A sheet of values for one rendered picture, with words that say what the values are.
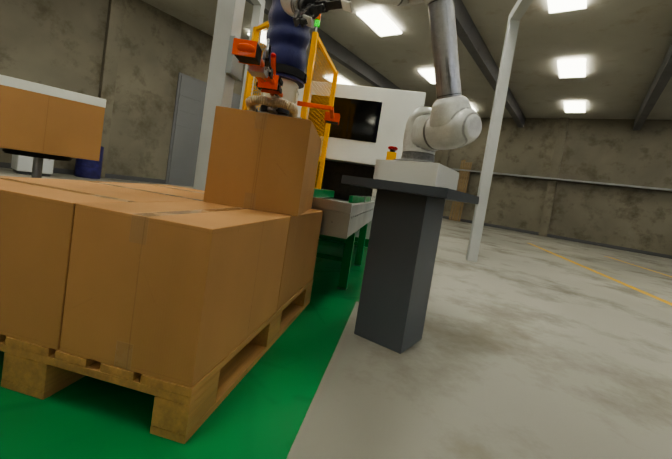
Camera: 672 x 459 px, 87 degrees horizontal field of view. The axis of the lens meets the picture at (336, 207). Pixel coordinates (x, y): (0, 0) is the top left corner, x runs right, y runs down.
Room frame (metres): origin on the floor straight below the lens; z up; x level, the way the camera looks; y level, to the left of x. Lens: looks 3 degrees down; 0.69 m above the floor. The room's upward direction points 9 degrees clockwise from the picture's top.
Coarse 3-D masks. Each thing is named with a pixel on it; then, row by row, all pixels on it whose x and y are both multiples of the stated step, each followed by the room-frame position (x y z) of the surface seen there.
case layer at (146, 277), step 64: (0, 192) 0.96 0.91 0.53; (64, 192) 1.09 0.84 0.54; (128, 192) 1.38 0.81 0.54; (192, 192) 1.87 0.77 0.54; (0, 256) 0.95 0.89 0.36; (64, 256) 0.91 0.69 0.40; (128, 256) 0.88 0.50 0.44; (192, 256) 0.85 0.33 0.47; (256, 256) 1.13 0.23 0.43; (0, 320) 0.95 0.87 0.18; (64, 320) 0.91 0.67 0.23; (128, 320) 0.88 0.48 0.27; (192, 320) 0.84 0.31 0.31; (256, 320) 1.21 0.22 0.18; (192, 384) 0.84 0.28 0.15
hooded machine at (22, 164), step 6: (12, 156) 7.18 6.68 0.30; (18, 156) 6.82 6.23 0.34; (24, 156) 6.88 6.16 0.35; (12, 162) 7.14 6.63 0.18; (18, 162) 6.82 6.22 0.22; (24, 162) 6.89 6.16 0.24; (30, 162) 6.96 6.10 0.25; (48, 162) 7.17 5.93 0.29; (12, 168) 7.15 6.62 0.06; (18, 168) 6.83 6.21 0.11; (24, 168) 6.89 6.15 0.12; (30, 168) 6.96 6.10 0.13; (48, 168) 7.18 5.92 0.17; (30, 174) 7.00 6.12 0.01; (42, 174) 7.15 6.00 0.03; (48, 174) 7.22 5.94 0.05
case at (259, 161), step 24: (216, 120) 1.46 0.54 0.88; (240, 120) 1.46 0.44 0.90; (264, 120) 1.46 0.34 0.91; (288, 120) 1.46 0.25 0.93; (216, 144) 1.46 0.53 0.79; (240, 144) 1.46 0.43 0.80; (264, 144) 1.46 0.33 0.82; (288, 144) 1.46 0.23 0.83; (312, 144) 1.61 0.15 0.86; (216, 168) 1.46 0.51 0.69; (240, 168) 1.46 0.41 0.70; (264, 168) 1.46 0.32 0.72; (288, 168) 1.46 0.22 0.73; (312, 168) 1.77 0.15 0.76; (216, 192) 1.46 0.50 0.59; (240, 192) 1.46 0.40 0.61; (264, 192) 1.46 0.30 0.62; (288, 192) 1.45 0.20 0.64; (312, 192) 1.97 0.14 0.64
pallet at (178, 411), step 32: (288, 320) 1.66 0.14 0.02; (32, 352) 0.93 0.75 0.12; (64, 352) 0.91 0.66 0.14; (256, 352) 1.31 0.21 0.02; (32, 384) 0.92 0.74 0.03; (64, 384) 0.97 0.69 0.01; (128, 384) 0.87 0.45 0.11; (160, 384) 0.85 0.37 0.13; (224, 384) 1.07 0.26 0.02; (160, 416) 0.85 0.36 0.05; (192, 416) 0.86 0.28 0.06
